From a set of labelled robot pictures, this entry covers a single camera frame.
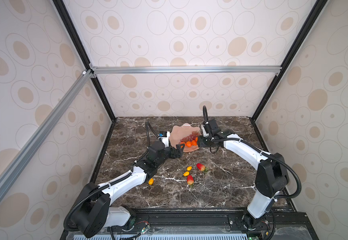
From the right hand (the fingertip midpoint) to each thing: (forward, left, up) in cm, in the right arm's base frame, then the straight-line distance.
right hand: (200, 141), depth 91 cm
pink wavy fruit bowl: (+15, +13, -9) cm, 22 cm away
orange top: (+3, +3, -5) cm, 7 cm away
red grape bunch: (+11, +2, -7) cm, 13 cm away
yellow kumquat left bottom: (-21, +30, -10) cm, 38 cm away
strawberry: (-13, -1, -10) cm, 16 cm away
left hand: (-8, +11, +9) cm, 16 cm away
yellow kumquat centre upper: (-12, +7, -12) cm, 18 cm away
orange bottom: (+4, +7, -9) cm, 12 cm away
